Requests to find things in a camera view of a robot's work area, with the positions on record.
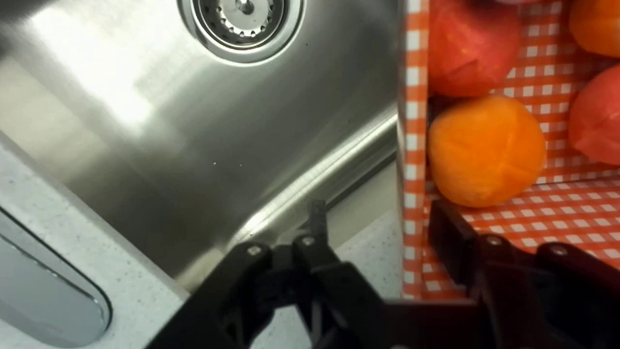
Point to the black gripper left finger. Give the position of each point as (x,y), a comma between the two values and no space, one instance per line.
(240,297)

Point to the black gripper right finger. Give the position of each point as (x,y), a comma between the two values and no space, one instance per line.
(554,297)

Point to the red checkered cardboard box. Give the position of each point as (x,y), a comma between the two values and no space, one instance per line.
(574,198)

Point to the red plush tomato in box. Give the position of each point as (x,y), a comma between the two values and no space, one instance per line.
(473,45)

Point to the orange plush fruit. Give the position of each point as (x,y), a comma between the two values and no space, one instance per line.
(484,152)

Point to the red-orange plush fruit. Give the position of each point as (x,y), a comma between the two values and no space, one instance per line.
(595,119)

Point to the stainless steel sink basin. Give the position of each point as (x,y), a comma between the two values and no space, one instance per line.
(186,154)

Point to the plush orange half slice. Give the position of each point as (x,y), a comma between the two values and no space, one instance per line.
(595,26)

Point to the sink drain strainer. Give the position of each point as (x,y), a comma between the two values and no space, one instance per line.
(242,32)

